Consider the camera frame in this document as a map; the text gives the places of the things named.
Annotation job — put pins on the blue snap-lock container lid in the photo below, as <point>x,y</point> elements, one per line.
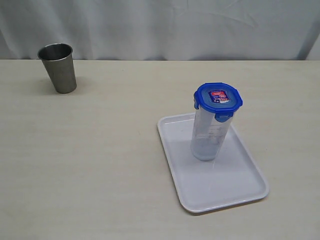
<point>218,98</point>

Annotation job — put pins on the white backdrop curtain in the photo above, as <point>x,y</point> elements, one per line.
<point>163,29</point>

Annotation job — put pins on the stainless steel cup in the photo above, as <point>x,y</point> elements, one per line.
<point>58,61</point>

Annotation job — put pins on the white rectangular plastic tray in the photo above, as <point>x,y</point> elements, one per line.
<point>233,178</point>

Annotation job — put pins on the clear tall plastic container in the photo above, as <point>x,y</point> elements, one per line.
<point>209,132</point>

